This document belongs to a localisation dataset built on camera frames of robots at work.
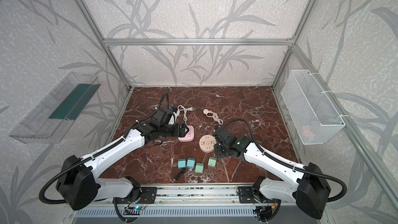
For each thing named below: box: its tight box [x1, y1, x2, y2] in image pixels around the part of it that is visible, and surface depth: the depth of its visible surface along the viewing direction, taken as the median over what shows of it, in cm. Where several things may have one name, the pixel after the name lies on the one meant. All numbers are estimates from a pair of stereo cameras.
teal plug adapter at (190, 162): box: [186, 157, 196, 168], surface depth 84 cm
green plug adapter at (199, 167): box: [194, 162, 205, 174], surface depth 82 cm
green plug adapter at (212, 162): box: [207, 156, 218, 168], surface depth 84 cm
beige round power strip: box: [199, 134, 217, 153], surface depth 90 cm
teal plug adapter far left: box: [177, 158, 187, 169], surface depth 84 cm
